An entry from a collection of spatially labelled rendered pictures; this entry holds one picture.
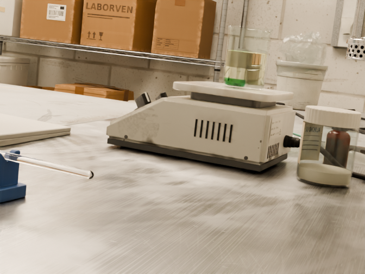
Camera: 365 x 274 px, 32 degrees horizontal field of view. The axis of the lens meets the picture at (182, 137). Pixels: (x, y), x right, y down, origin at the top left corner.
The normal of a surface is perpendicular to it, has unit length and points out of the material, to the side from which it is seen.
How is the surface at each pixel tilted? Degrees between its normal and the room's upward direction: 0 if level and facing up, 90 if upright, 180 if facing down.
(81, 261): 0
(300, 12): 90
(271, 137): 90
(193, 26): 89
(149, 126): 90
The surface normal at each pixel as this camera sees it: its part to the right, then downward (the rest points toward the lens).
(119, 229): 0.11, -0.98
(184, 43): -0.23, 0.09
